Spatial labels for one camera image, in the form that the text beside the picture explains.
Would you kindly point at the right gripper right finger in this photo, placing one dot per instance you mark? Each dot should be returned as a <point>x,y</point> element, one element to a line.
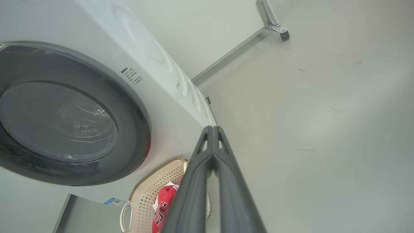
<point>236,200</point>

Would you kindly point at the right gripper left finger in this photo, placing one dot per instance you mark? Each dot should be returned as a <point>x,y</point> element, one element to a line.
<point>190,200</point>

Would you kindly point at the red jersey with white trim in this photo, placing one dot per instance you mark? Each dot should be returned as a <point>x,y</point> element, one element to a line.
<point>165,204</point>

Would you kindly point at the dark round washer door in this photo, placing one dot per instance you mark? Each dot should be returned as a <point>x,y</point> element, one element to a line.
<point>64,119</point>

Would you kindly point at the cream perforated laundry basket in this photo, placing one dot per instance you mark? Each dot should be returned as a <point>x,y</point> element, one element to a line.
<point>145,197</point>

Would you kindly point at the white front-load washing machine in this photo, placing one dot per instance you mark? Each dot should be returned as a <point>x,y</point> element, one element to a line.
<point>155,106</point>

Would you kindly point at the blue white energy label sticker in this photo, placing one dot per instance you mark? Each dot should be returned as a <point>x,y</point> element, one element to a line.
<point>114,202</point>

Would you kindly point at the grey metal frame with caster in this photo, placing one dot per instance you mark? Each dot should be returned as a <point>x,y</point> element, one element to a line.
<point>270,19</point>

